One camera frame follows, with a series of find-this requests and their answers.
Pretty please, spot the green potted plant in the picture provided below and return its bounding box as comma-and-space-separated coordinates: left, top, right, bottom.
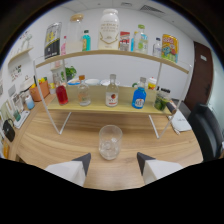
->
63, 65, 78, 82

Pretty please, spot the red and white can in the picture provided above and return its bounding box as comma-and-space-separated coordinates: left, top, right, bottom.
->
118, 31, 131, 52

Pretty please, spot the white bowl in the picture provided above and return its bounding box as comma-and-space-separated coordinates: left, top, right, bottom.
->
100, 78, 121, 87
84, 78, 101, 87

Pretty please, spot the red liquid bottle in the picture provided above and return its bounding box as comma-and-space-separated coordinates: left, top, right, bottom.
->
53, 73, 70, 106

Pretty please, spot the small blue white bottle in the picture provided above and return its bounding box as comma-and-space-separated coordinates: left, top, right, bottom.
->
25, 95, 36, 111

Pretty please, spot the white toaster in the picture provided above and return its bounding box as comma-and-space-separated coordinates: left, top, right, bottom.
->
19, 75, 37, 93

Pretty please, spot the clear glass with ice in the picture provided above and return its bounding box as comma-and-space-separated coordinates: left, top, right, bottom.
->
98, 124, 124, 161

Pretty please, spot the bowl with blue print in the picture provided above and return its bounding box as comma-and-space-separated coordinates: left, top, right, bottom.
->
67, 78, 81, 87

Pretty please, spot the wooden wall shelf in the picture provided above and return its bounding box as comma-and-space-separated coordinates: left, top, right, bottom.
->
7, 46, 35, 66

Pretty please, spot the white two-tier wooden rack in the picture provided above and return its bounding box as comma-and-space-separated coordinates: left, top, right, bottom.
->
32, 49, 194, 140

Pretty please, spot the ceiling air vent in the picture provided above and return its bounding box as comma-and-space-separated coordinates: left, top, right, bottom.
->
139, 4, 165, 14

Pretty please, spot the brown door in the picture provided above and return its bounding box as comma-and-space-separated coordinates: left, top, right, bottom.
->
184, 40, 214, 112

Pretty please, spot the black chair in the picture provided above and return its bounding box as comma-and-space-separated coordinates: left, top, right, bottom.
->
187, 102, 224, 163

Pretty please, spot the black handbag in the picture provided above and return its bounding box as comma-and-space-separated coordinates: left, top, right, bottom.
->
1, 118, 16, 143

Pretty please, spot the pink liquid bottle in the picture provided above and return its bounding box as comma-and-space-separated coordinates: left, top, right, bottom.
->
60, 35, 68, 56

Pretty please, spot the slim blue bottle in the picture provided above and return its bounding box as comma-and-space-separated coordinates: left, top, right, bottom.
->
130, 31, 138, 52

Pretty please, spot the white notebook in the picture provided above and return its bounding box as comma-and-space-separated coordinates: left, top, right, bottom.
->
168, 111, 193, 134

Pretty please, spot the clear bottle orange cap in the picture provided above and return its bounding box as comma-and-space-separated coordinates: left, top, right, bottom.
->
77, 74, 92, 107

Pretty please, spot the cup with red lid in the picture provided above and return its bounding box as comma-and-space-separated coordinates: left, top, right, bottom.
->
147, 76, 158, 91

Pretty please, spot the small clear bottle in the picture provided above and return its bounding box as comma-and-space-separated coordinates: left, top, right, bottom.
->
152, 37, 163, 58

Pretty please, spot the orange storage basket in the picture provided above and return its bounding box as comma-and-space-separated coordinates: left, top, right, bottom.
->
29, 79, 51, 103

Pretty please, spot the large white bottle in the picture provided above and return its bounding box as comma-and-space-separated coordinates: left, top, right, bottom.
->
97, 8, 121, 51

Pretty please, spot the small teal bottle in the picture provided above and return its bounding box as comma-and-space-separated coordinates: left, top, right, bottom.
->
82, 29, 92, 52

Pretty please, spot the glass jar cork lid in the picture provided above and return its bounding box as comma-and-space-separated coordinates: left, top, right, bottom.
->
65, 13, 85, 54

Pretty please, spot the yellow printed can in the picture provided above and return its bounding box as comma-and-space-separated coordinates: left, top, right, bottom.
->
161, 33, 180, 64

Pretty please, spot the round blue liquid bottle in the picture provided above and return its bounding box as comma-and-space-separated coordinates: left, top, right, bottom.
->
131, 77, 148, 110

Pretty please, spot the clear bottle green cap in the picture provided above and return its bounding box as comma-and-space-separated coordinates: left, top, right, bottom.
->
134, 24, 149, 55

